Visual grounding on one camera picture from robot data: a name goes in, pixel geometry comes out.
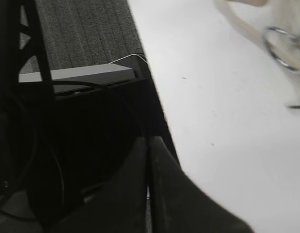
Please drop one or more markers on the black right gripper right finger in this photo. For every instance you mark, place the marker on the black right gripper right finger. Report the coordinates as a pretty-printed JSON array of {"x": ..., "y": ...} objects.
[{"x": 178, "y": 205}]

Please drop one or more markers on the grey box under table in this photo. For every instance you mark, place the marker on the grey box under table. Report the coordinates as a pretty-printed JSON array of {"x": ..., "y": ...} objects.
[{"x": 99, "y": 74}]

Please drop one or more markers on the black metal frame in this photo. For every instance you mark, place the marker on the black metal frame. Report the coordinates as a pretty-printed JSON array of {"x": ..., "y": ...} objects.
[{"x": 21, "y": 39}]

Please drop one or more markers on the cream zippered bag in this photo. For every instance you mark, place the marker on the cream zippered bag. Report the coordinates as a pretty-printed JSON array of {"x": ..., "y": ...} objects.
[{"x": 250, "y": 17}]

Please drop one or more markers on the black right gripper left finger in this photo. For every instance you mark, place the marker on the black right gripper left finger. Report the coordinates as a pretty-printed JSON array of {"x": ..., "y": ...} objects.
[{"x": 119, "y": 207}]

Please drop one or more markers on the zipper pull with ring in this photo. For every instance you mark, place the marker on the zipper pull with ring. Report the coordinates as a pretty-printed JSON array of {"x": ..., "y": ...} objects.
[{"x": 284, "y": 47}]

